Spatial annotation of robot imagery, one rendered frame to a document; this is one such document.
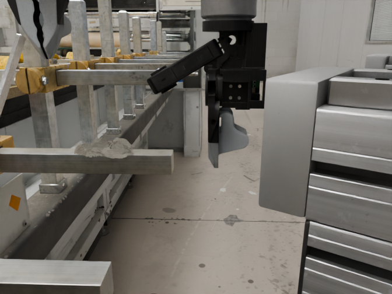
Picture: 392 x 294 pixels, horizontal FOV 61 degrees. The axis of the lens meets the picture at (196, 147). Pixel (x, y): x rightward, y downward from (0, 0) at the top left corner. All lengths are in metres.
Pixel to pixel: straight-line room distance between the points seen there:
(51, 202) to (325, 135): 0.63
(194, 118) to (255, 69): 2.58
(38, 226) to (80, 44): 0.50
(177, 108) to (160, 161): 2.68
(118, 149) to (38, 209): 0.30
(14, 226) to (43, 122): 0.23
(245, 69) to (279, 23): 8.99
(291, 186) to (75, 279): 0.18
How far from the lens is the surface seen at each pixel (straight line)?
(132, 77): 0.73
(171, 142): 3.25
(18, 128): 1.09
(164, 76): 0.48
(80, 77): 0.76
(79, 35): 0.97
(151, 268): 1.70
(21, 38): 0.53
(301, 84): 0.21
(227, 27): 0.46
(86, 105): 0.99
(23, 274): 0.31
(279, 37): 9.43
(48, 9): 0.55
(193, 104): 3.02
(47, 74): 0.74
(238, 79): 0.46
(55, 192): 0.80
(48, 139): 0.77
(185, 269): 1.68
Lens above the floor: 1.01
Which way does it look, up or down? 17 degrees down
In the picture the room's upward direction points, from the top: straight up
